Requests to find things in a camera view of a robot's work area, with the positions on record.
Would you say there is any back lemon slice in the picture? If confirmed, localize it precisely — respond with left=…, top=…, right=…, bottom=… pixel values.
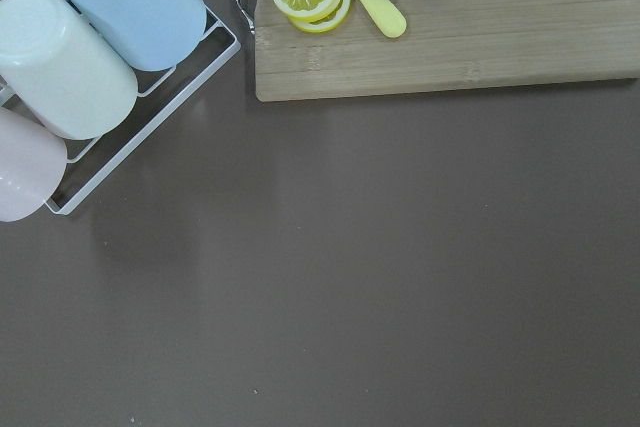
left=289, top=0, right=351, bottom=34

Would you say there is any wooden cutting board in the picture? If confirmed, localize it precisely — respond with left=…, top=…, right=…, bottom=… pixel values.
left=254, top=0, right=639, bottom=102

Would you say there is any pink cup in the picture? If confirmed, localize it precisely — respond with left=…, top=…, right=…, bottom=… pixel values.
left=1, top=107, right=67, bottom=222

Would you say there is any cream white cup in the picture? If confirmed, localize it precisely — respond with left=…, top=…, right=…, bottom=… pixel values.
left=1, top=0, right=138, bottom=140

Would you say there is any white wire cup rack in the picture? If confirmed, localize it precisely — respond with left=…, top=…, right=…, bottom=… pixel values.
left=0, top=0, right=242, bottom=215

